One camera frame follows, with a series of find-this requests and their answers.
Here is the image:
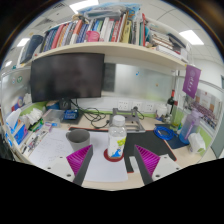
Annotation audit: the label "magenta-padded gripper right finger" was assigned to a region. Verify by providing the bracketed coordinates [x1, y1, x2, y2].
[133, 144, 183, 186]

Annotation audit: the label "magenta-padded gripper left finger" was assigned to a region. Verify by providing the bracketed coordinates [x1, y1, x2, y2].
[53, 143, 95, 187]

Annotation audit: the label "clear plastic water bottle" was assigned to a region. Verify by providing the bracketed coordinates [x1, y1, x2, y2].
[107, 114, 128, 159]

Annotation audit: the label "white paper with handwriting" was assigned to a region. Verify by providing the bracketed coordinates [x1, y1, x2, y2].
[28, 128, 76, 169]

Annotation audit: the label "dark blue mouse pad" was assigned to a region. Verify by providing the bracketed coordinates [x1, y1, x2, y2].
[164, 133, 191, 150]

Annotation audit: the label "grey cup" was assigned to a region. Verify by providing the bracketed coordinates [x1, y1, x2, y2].
[65, 128, 92, 153]

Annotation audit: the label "white plastic jug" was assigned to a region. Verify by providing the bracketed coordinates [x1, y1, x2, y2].
[187, 132, 207, 155]

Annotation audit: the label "large blank white paper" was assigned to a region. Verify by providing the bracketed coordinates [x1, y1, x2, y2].
[81, 130, 129, 183]

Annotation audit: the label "translucent purple drink bottle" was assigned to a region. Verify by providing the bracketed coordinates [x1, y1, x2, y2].
[178, 109, 204, 145]

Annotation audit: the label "clear plastic box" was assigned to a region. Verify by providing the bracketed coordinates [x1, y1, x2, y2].
[42, 108, 66, 128]

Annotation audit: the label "small blue electronic device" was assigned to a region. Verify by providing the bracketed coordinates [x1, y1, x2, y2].
[63, 109, 80, 122]

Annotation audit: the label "small white container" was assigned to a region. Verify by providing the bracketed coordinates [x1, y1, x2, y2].
[155, 104, 168, 119]

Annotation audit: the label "blue tissue box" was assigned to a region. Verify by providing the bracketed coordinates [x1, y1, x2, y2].
[4, 108, 29, 146]

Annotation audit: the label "pile of white tissues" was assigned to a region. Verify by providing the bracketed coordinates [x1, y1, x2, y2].
[24, 107, 44, 126]

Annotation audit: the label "dark wine bottle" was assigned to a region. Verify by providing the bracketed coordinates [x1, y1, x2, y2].
[166, 89, 177, 116]

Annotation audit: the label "purple hanging banner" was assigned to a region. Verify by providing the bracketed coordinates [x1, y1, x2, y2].
[182, 64, 202, 100]

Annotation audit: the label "black computer monitor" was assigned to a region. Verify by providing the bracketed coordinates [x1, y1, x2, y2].
[29, 52, 106, 111]

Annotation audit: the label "wooden shelf with books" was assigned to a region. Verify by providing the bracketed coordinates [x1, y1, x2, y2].
[19, 3, 194, 73]

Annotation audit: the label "coiled blue cable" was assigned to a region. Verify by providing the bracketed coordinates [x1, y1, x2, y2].
[153, 124, 177, 142]

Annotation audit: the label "black tangled cables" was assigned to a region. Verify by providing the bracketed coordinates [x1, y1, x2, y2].
[69, 98, 111, 129]

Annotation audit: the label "white wall sockets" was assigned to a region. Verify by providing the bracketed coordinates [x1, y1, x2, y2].
[116, 99, 156, 113]

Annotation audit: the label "wall poster with photo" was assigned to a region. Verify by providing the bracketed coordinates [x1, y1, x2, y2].
[191, 88, 223, 129]

